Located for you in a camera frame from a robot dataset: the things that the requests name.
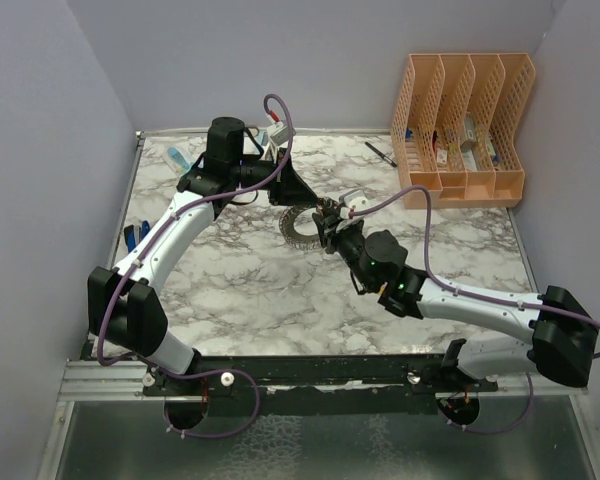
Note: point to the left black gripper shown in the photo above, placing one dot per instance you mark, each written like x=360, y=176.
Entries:
x=288, y=188

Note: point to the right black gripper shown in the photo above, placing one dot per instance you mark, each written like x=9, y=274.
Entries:
x=329, y=230

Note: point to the round metal keyring disc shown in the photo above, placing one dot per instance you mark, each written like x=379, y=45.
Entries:
x=298, y=228

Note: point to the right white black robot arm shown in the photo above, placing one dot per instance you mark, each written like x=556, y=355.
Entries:
x=548, y=333

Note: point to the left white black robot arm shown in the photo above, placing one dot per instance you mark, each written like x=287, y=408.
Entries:
x=123, y=302

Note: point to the light blue stapler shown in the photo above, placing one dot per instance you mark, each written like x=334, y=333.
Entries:
x=262, y=142

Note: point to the black marker pen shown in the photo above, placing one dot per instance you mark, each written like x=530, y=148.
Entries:
x=380, y=154

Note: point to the blue white packaged item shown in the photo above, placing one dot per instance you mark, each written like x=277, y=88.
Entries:
x=179, y=162

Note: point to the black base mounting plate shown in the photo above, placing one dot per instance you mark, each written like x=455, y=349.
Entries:
x=227, y=385

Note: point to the dark blue stapler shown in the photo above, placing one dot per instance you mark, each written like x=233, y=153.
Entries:
x=133, y=234

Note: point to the orange plastic file organizer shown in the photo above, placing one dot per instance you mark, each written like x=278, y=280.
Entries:
x=454, y=126

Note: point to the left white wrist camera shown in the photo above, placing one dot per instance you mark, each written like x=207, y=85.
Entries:
x=279, y=135

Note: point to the aluminium frame rail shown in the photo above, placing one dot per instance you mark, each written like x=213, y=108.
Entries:
x=87, y=381

